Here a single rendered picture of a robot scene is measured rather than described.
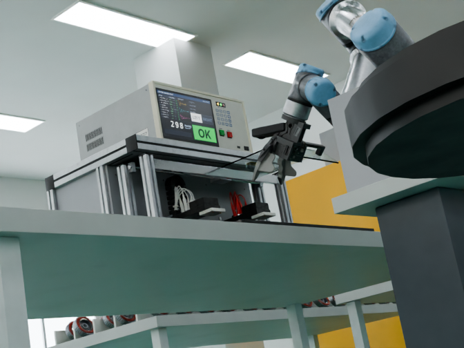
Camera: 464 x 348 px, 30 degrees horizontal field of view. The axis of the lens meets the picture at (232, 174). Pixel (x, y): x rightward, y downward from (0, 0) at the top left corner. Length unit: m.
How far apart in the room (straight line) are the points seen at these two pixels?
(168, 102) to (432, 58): 2.08
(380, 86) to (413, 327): 1.37
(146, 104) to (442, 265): 1.14
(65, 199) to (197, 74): 4.55
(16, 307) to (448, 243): 0.95
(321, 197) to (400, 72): 5.91
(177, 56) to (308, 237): 4.85
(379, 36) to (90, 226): 0.88
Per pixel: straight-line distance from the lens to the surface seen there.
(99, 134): 2.88
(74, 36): 6.99
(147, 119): 2.71
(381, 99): 0.74
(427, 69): 0.70
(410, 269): 2.06
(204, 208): 2.57
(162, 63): 7.23
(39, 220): 1.76
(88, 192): 2.70
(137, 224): 1.92
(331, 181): 6.58
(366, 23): 2.26
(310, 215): 6.67
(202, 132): 2.80
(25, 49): 7.12
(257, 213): 2.75
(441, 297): 2.03
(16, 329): 1.72
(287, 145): 2.42
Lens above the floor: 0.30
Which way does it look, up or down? 15 degrees up
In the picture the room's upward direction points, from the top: 10 degrees counter-clockwise
